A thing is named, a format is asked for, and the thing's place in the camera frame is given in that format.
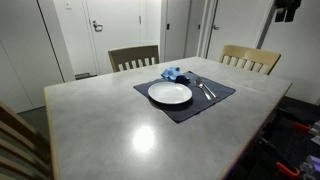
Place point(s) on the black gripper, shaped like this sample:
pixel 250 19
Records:
pixel 287 3

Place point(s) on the silver metal spoon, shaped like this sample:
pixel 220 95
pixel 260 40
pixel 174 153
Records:
pixel 199 82

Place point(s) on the white round plate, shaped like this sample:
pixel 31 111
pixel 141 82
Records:
pixel 170 93

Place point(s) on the light wooden slat-back chair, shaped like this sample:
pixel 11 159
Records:
pixel 20 133
pixel 250 52

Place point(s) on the orange black bar clamp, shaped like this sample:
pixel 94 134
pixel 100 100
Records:
pixel 286 170
pixel 301 126

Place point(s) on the black door latch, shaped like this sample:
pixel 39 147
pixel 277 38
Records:
pixel 168 26

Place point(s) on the blue crumpled cloth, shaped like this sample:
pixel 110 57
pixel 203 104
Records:
pixel 170 73

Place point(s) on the dark blue woven placemat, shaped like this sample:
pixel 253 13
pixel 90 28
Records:
pixel 186 111

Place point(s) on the olive slat-back chair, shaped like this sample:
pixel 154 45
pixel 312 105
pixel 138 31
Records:
pixel 133 52

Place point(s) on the plain white door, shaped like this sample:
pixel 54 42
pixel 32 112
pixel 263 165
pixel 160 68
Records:
pixel 20 50

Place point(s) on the silver metal bracket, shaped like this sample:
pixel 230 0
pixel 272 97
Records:
pixel 316 131

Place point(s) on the small white wall switch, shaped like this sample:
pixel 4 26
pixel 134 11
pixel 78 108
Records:
pixel 68 4

